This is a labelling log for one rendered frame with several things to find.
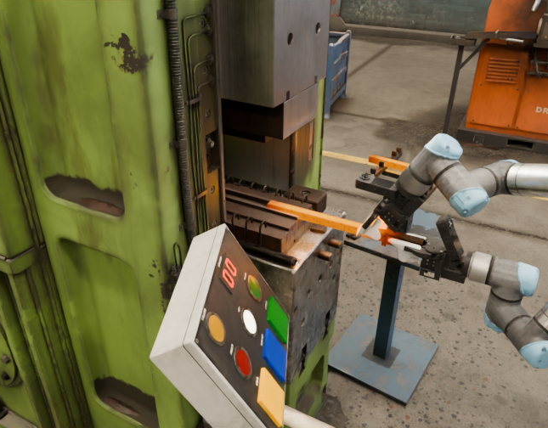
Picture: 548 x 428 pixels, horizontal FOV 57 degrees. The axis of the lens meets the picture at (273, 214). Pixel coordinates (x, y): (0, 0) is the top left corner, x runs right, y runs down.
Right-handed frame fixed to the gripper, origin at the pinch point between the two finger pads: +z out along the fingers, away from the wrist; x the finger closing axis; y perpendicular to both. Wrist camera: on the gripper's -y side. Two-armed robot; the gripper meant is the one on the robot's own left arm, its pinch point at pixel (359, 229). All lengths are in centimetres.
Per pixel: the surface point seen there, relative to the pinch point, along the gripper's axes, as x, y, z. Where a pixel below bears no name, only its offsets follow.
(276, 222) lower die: -6.5, -19.3, 12.0
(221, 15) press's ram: -17, -54, -33
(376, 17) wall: 747, -177, 181
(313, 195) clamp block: 14.8, -17.4, 12.1
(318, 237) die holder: 2.7, -7.6, 14.0
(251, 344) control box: -58, -3, -7
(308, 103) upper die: 1.8, -31.5, -19.4
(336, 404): 21, 42, 91
